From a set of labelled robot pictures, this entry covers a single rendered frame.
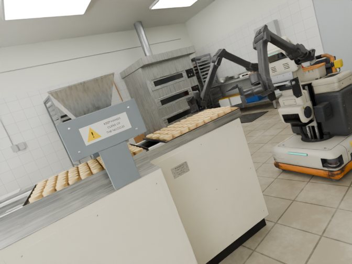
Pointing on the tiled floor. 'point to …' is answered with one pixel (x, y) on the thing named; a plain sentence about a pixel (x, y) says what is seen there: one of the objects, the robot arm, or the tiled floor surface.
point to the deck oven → (163, 87)
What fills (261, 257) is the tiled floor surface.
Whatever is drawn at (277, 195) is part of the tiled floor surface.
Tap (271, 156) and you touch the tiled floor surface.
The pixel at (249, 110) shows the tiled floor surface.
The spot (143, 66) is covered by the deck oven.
